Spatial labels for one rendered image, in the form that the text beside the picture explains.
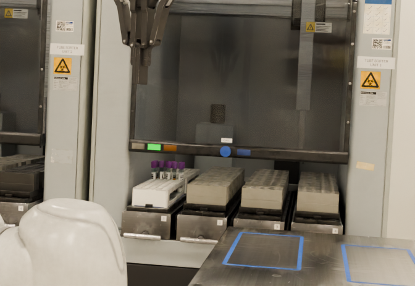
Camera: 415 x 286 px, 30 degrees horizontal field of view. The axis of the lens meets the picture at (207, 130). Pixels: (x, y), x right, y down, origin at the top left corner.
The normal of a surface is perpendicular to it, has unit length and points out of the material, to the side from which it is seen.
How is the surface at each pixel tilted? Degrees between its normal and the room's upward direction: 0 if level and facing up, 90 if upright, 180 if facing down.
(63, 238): 65
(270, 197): 90
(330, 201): 90
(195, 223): 90
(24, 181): 90
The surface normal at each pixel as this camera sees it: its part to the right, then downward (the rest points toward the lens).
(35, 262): -0.44, -0.04
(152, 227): -0.14, 0.04
